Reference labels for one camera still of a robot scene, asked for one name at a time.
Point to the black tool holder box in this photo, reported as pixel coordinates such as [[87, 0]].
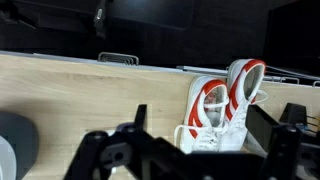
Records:
[[293, 114]]

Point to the white drawer cabinet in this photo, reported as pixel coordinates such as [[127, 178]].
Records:
[[156, 68]]

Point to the white red sneaker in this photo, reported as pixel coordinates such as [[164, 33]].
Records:
[[238, 110], [200, 116]]

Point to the blue-grey bucket with white rim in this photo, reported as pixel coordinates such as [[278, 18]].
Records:
[[20, 140]]

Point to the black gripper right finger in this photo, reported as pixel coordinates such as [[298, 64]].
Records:
[[283, 146]]

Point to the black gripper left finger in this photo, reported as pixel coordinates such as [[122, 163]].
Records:
[[100, 153]]

